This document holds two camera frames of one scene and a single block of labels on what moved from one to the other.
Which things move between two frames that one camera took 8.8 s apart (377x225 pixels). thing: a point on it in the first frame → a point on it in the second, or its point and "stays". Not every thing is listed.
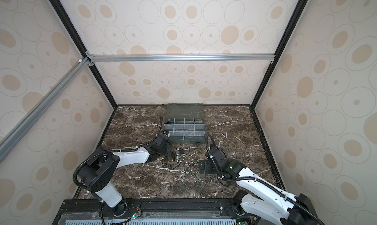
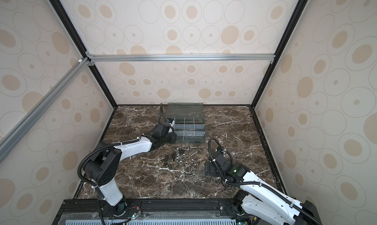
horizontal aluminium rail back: [94, 59] stays
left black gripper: [170, 150] → [173, 134]
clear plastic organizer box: [185, 122] stays
